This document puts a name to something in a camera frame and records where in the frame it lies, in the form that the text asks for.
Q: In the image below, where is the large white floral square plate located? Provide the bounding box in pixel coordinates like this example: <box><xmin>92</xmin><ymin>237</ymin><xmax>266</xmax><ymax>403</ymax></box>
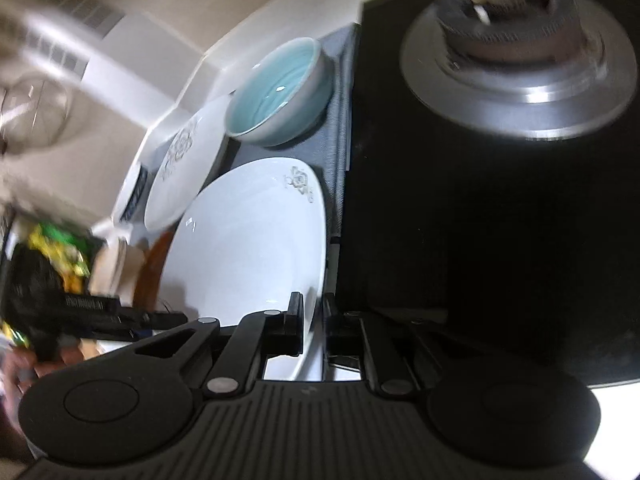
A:
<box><xmin>158</xmin><ymin>157</ymin><xmax>326</xmax><ymax>382</ymax></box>

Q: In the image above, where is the brown orange plate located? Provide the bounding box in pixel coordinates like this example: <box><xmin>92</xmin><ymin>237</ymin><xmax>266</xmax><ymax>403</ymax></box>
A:
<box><xmin>132</xmin><ymin>231</ymin><xmax>175</xmax><ymax>312</ymax></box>

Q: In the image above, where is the grey table mat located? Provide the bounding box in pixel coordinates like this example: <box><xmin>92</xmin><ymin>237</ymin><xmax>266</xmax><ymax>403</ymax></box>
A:
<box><xmin>219</xmin><ymin>24</ymin><xmax>360</xmax><ymax>292</ymax></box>

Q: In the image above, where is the small white floral plate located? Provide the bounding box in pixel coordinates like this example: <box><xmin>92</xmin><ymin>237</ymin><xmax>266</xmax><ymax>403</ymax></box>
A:
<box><xmin>144</xmin><ymin>94</ymin><xmax>232</xmax><ymax>232</ymax></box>

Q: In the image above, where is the black glass gas stove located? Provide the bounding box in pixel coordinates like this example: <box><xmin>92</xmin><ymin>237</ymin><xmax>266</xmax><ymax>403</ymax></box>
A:
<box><xmin>336</xmin><ymin>0</ymin><xmax>639</xmax><ymax>387</ymax></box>

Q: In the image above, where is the white blue rimmed bowl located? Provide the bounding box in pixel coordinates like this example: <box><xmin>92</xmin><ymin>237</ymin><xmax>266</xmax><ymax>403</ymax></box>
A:
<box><xmin>111</xmin><ymin>162</ymin><xmax>149</xmax><ymax>223</ymax></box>

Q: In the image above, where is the yellow green snack bag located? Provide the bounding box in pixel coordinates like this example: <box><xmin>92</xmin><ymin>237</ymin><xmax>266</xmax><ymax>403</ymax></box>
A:
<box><xmin>27</xmin><ymin>223</ymin><xmax>90</xmax><ymax>294</ymax></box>

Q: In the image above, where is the teal glazed ceramic bowl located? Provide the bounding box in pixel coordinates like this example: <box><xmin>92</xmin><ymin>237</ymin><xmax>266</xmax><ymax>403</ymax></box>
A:
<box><xmin>224</xmin><ymin>37</ymin><xmax>334</xmax><ymax>148</ymax></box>

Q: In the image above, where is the metal mesh strainer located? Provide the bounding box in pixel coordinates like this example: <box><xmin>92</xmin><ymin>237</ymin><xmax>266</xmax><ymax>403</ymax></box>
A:
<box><xmin>1</xmin><ymin>73</ymin><xmax>74</xmax><ymax>155</ymax></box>

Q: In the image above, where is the silver gas burner ring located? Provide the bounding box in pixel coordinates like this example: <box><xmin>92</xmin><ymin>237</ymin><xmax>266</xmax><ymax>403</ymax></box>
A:
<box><xmin>399</xmin><ymin>0</ymin><xmax>639</xmax><ymax>141</ymax></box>

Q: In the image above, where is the white wall vent grille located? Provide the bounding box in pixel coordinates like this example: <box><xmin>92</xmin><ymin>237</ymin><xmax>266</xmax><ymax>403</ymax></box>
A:
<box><xmin>13</xmin><ymin>0</ymin><xmax>126</xmax><ymax>37</ymax></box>

